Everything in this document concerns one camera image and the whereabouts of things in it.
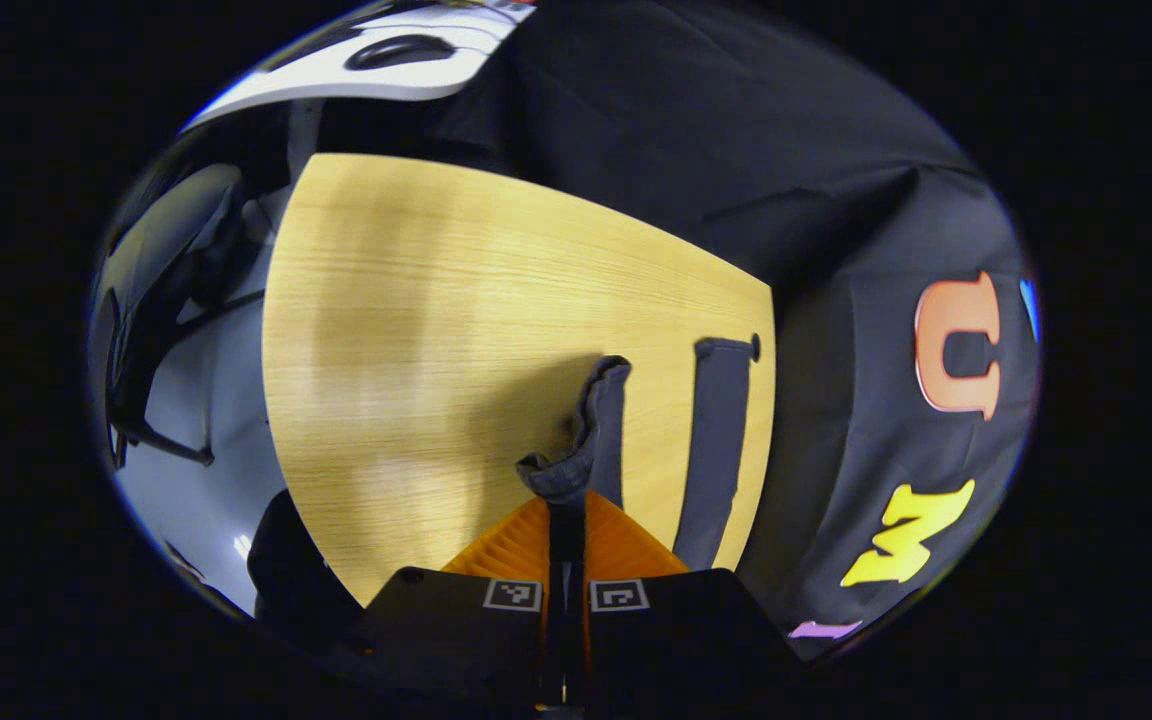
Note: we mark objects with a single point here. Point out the white side table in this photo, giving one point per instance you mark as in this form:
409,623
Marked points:
416,82

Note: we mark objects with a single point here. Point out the grey office chair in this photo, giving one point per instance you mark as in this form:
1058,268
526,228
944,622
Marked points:
166,230

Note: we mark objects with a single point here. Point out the person's dark clothing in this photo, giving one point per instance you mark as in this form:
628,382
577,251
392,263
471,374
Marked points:
291,570

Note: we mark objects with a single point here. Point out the black backdrop cloth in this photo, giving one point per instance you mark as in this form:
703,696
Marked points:
736,150

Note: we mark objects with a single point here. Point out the black oval object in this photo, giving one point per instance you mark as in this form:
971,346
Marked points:
401,50

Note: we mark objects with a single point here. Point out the dark blue jeans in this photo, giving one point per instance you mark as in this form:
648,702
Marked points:
716,450

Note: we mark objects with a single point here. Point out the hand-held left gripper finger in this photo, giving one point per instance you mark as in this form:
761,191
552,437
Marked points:
577,640
554,640

